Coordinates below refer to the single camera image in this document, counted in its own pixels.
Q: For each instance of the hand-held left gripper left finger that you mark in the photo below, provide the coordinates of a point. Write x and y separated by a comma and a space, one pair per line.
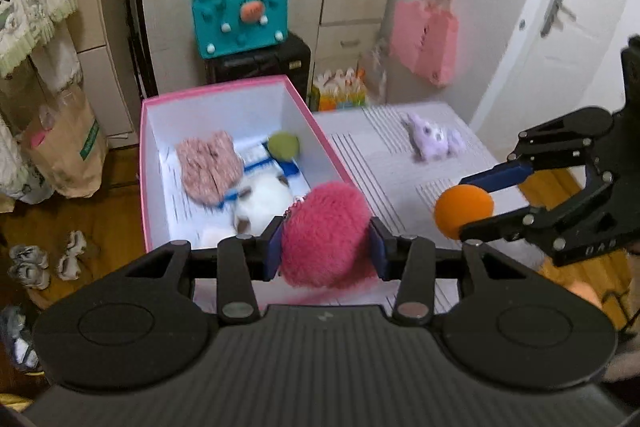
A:
274, 252

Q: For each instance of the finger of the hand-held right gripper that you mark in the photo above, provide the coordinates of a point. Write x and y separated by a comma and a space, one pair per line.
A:
495, 175
500, 227

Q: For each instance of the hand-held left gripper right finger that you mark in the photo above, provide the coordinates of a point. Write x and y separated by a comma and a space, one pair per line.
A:
378, 252

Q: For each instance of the orange makeup sponge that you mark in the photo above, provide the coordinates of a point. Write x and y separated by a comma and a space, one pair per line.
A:
460, 209

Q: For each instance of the white plush toy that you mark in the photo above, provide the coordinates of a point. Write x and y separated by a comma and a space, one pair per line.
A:
265, 202

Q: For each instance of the pink fluffy pompom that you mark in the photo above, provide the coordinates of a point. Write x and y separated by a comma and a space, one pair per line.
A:
325, 237

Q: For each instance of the green makeup sponge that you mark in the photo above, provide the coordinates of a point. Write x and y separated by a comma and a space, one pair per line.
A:
282, 146

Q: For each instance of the pink floral cloth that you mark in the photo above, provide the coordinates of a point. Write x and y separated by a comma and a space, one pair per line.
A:
210, 167

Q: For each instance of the pink cardboard box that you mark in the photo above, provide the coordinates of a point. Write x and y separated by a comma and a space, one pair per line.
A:
225, 112

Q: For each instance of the purple plush toy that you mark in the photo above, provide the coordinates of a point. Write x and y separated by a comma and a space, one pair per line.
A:
435, 142

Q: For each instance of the white door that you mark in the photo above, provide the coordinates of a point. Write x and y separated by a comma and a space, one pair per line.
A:
590, 57

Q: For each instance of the pink paper bag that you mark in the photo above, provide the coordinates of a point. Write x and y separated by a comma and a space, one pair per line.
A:
425, 37

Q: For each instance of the clear plastic bag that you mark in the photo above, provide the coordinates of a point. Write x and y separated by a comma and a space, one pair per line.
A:
374, 72

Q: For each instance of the colourful bottle pack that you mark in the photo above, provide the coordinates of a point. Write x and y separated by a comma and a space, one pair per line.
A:
340, 92

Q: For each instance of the black suitcase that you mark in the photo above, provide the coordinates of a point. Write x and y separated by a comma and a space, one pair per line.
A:
280, 62

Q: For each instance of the grey white shoe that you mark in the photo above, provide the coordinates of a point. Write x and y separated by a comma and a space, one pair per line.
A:
27, 264
72, 254

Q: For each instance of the brown paper bag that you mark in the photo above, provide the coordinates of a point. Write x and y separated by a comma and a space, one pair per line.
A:
65, 147

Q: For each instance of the teal felt handbag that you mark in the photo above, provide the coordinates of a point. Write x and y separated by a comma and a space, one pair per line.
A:
225, 22

